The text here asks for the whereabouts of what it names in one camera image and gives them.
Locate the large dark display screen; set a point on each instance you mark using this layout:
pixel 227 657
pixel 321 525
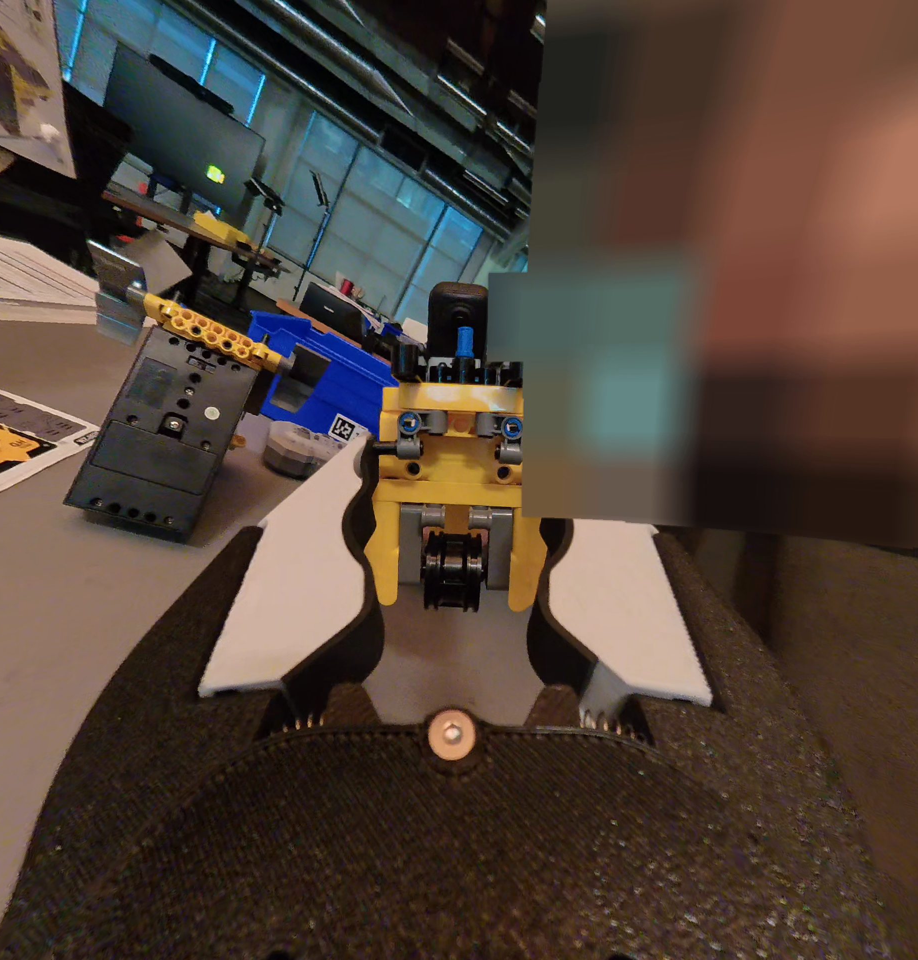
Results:
pixel 181 135

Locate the instruction paper sheet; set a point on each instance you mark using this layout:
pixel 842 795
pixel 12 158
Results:
pixel 24 75

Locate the grey round toy hub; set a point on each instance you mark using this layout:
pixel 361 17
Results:
pixel 301 450

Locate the blue plastic bin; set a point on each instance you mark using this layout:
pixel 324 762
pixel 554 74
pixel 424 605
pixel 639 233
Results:
pixel 354 382

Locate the black computer monitor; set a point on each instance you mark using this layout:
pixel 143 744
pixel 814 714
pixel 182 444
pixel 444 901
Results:
pixel 84 172

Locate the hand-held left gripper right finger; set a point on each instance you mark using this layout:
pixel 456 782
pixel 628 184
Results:
pixel 631 600

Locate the black toy battery box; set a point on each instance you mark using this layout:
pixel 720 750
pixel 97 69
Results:
pixel 159 465

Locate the silver metal stand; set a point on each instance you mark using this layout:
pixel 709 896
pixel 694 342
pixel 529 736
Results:
pixel 118 300

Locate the person's brown sweater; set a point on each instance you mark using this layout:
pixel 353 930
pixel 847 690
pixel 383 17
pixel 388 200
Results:
pixel 841 637

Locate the small black monitor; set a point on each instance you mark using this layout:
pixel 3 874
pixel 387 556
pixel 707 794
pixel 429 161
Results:
pixel 331 307

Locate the yellow perforated toy beam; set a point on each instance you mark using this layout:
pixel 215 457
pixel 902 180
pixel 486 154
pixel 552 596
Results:
pixel 204 330

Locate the yellow black instruction booklet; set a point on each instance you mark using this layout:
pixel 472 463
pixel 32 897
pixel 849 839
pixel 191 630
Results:
pixel 16 450

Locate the large yellow toy brick assembly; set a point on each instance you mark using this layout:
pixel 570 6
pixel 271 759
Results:
pixel 444 465

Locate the white paper stack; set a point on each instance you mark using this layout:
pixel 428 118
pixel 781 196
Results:
pixel 31 277

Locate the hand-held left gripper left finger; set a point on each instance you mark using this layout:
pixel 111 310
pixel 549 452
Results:
pixel 294 592

